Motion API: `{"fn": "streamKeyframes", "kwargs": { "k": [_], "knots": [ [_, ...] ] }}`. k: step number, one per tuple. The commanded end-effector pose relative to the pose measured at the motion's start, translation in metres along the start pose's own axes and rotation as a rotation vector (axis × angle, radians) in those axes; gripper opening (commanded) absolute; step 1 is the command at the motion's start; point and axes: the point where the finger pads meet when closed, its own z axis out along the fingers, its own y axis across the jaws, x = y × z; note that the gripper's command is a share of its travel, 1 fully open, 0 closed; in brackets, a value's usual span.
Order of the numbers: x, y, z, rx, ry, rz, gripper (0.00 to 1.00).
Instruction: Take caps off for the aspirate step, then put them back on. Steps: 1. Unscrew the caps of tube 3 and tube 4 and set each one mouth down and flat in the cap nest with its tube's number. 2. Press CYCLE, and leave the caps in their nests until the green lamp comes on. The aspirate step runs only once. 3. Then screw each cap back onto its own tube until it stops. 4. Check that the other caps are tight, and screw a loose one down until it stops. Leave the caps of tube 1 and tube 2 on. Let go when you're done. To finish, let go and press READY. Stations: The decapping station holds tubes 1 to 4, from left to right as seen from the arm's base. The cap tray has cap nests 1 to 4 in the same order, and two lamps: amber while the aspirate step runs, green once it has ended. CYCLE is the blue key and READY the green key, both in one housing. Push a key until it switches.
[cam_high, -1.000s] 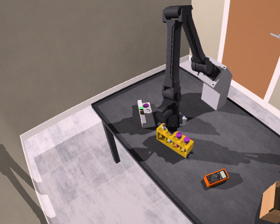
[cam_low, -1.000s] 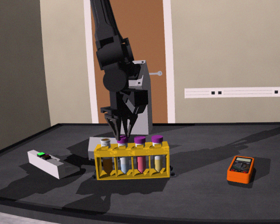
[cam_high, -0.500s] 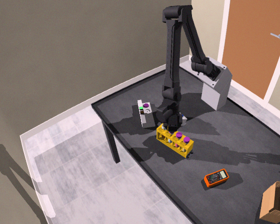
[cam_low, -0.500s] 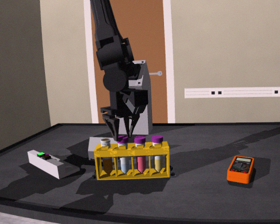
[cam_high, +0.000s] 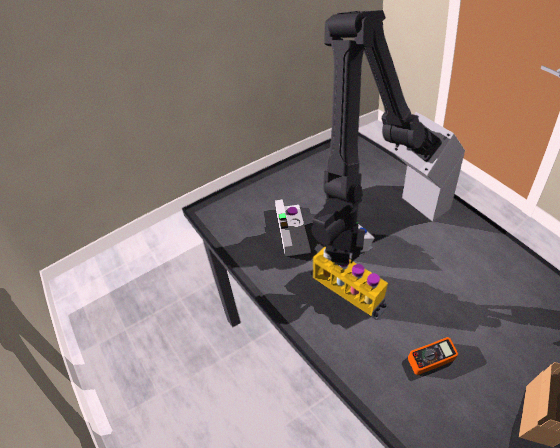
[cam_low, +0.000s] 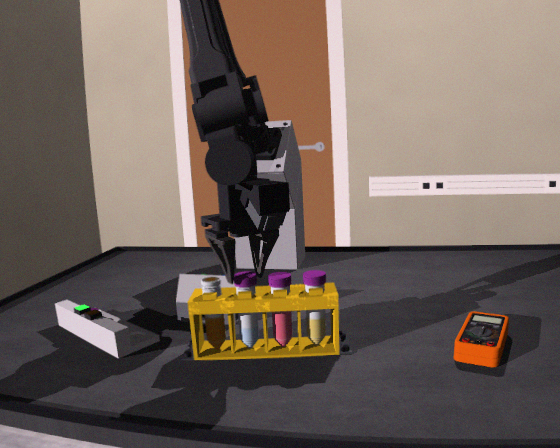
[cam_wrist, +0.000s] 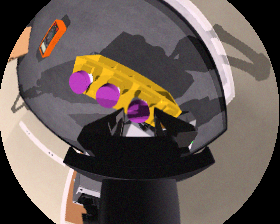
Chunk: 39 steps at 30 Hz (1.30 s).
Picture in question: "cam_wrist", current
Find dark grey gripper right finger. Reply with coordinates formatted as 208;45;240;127
153;107;198;148

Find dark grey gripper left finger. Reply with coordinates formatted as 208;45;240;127
81;107;125;136

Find orange digital multimeter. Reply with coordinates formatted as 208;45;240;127
39;20;66;58

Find white key housing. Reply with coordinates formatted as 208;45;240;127
122;119;154;137

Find dark grey table edge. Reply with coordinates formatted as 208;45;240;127
17;0;227;155

